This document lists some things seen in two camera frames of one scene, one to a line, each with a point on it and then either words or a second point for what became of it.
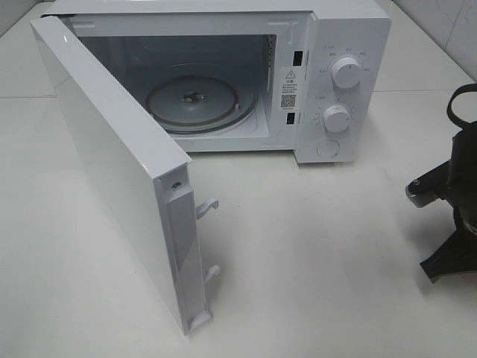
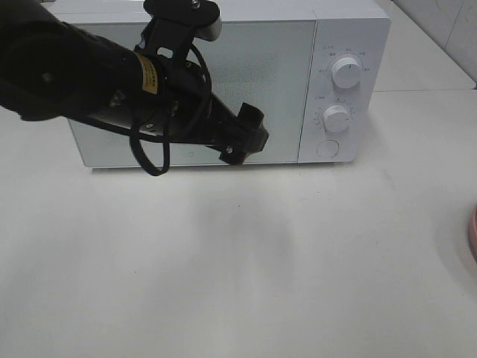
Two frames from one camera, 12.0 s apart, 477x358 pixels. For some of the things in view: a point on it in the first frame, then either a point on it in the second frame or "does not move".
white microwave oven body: [308, 77] does not move
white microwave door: [144, 175] to [262, 63]
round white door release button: [328, 148] does not move
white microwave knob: [337, 118] does not move
